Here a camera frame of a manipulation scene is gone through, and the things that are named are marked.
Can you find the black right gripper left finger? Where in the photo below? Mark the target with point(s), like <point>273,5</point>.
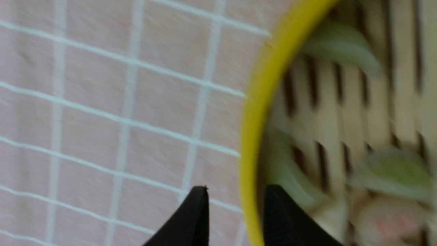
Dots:
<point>189,224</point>

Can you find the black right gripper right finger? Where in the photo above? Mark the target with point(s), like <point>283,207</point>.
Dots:
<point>286,224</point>

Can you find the yellow bamboo steamer basket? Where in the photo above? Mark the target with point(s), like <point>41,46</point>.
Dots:
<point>336,114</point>

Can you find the small green dumpling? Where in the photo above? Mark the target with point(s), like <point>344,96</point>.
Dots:
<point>281,169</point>

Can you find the pink white dumpling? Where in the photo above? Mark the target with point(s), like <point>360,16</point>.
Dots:
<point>385,221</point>

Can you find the light green dumpling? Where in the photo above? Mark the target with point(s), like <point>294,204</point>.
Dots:
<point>395,172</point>

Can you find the pink checkered tablecloth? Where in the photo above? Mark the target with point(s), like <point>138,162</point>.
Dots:
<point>112,109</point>

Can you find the pale green dumpling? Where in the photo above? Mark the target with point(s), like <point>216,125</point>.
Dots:
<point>341,43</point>

